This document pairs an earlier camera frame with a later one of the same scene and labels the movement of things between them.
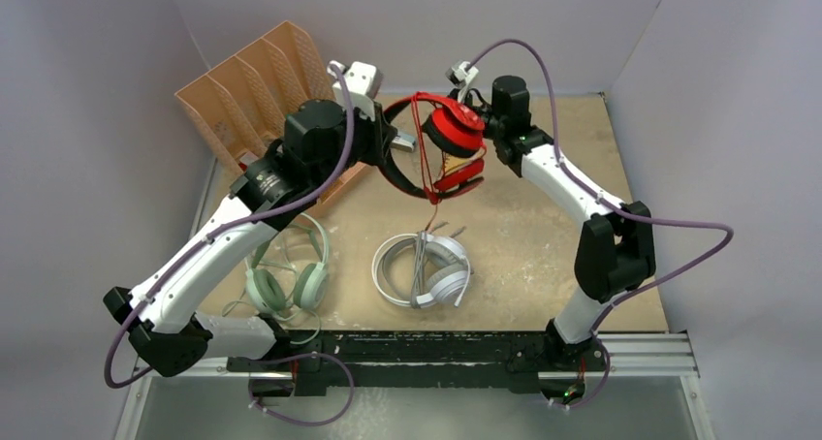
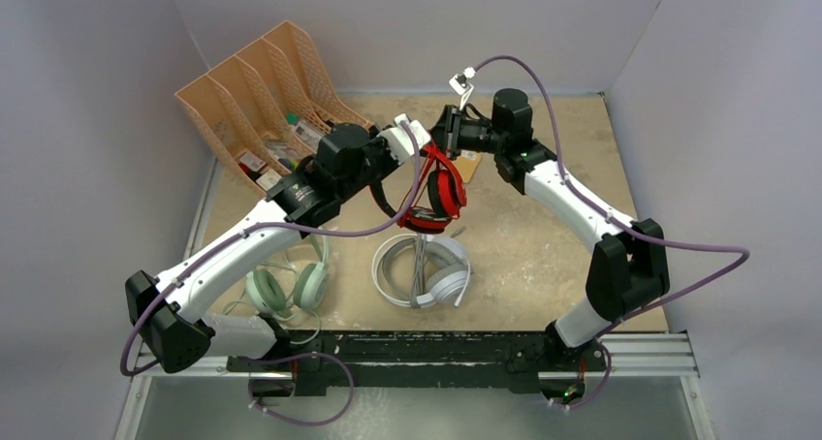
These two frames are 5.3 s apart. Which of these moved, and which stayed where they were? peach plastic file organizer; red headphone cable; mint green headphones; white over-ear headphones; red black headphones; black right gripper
Moved: black right gripper; red black headphones; red headphone cable
Stayed: mint green headphones; peach plastic file organizer; white over-ear headphones
